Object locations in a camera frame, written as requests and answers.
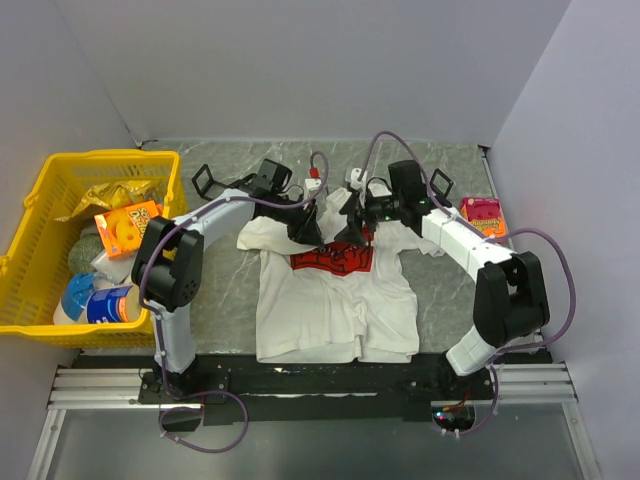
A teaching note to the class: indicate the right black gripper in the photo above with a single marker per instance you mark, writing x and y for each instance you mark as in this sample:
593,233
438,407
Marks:
353,231

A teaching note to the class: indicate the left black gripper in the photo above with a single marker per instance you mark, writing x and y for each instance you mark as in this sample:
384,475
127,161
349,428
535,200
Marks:
305,228

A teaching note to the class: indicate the white Coca-Cola t-shirt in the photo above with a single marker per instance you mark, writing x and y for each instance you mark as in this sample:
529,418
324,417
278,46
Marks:
339,303

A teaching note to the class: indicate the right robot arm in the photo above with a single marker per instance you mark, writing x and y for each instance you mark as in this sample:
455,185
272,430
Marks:
510,299

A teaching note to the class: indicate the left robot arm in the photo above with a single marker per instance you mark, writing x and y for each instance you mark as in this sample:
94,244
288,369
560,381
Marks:
169,264

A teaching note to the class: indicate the black folding mirror right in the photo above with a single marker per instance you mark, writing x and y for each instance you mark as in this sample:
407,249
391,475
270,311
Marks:
441,184

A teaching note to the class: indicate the black folding mirror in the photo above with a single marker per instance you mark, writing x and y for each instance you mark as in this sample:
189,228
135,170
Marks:
441,184
203,182

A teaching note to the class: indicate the black folding mirror left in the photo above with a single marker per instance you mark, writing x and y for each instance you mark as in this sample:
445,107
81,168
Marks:
203,182

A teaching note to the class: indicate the pink orange sponge box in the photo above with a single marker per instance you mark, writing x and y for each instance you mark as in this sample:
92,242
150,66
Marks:
485,214

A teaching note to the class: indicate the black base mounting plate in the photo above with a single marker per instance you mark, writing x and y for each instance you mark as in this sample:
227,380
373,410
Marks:
237,387

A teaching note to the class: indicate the orange Scrub Daddy box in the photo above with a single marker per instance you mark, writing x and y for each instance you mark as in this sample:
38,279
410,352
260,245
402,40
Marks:
122,230

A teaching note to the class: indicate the gold snack bag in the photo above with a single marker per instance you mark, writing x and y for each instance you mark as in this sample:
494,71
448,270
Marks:
101,198

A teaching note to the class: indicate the blue white canister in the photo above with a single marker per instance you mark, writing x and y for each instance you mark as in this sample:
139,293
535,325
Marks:
114,305

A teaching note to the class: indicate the green scrub sponge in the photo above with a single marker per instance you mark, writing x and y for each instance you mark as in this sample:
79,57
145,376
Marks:
83,253

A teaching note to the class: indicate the blue lid white container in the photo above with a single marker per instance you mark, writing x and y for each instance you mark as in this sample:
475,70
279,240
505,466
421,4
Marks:
72,307

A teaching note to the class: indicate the yellow plastic basket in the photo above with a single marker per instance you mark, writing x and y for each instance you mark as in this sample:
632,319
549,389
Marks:
34,271

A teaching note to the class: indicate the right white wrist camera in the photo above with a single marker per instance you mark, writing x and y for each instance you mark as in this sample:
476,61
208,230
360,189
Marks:
356,178

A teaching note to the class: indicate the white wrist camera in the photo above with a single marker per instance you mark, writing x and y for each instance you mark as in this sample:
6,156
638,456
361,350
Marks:
313,187
356,178

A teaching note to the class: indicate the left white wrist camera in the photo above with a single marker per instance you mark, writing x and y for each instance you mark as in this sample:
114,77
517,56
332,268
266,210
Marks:
313,187

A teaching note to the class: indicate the aluminium rail frame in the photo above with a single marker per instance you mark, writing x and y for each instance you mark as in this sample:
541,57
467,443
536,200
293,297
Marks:
109,389

